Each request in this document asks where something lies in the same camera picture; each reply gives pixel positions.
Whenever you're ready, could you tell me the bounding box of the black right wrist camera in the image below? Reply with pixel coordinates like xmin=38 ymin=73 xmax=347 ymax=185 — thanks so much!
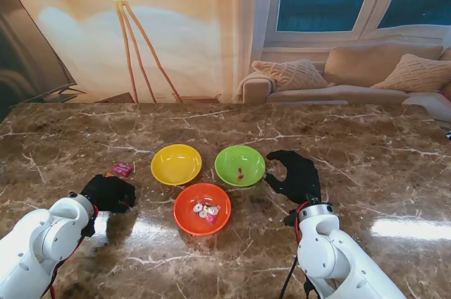
xmin=284 ymin=209 xmax=300 ymax=228

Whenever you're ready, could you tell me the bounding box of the light sheer curtain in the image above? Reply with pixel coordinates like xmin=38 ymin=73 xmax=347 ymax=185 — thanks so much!
xmin=225 ymin=0 xmax=283 ymax=102

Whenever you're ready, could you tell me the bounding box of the orange plastic bowl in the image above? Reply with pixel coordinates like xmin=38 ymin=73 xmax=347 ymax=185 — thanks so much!
xmin=173 ymin=182 xmax=233 ymax=237

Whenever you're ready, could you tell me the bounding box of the clear ring candy packet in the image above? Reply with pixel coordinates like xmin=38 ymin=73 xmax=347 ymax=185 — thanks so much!
xmin=191 ymin=198 xmax=222 ymax=224

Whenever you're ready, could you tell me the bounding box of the red black left arm cable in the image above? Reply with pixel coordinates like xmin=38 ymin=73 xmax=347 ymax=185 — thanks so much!
xmin=47 ymin=205 xmax=100 ymax=299

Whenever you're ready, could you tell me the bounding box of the green plastic bowl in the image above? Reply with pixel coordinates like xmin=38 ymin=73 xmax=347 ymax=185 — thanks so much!
xmin=214 ymin=145 xmax=266 ymax=188

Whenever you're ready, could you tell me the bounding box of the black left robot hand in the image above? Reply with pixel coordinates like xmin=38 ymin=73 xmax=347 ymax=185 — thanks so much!
xmin=80 ymin=173 xmax=137 ymax=214

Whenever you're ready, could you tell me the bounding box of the yellow plastic bowl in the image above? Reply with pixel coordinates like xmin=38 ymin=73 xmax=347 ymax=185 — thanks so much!
xmin=150 ymin=143 xmax=203 ymax=186

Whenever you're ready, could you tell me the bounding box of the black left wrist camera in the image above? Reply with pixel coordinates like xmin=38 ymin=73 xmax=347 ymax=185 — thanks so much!
xmin=80 ymin=217 xmax=97 ymax=238

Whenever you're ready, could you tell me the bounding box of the pink candy packet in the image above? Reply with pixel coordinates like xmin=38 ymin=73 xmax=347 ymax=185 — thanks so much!
xmin=112 ymin=161 xmax=133 ymax=177

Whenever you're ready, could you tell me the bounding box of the cream knitted pillow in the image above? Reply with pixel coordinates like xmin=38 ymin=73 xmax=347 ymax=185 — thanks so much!
xmin=252 ymin=59 xmax=335 ymax=91
xmin=371 ymin=54 xmax=451 ymax=92

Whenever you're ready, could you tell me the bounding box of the flat screen television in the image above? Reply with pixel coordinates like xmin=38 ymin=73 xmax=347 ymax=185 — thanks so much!
xmin=0 ymin=0 xmax=85 ymax=103

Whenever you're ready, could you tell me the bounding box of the red black right arm cable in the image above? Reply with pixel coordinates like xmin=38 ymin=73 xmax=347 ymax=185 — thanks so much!
xmin=278 ymin=202 xmax=325 ymax=299

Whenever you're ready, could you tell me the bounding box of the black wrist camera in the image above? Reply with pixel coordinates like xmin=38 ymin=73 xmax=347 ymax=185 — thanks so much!
xmin=284 ymin=209 xmax=300 ymax=228
xmin=80 ymin=217 xmax=97 ymax=238

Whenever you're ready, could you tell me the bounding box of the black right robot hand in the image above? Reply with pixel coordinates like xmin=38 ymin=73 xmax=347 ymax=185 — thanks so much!
xmin=266 ymin=149 xmax=322 ymax=205

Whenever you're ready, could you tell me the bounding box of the red black arm cable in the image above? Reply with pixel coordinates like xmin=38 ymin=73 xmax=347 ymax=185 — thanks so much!
xmin=47 ymin=205 xmax=100 ymax=299
xmin=278 ymin=202 xmax=325 ymax=299

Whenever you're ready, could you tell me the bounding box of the beige sofa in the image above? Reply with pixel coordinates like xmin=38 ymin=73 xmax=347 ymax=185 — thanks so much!
xmin=237 ymin=43 xmax=451 ymax=123

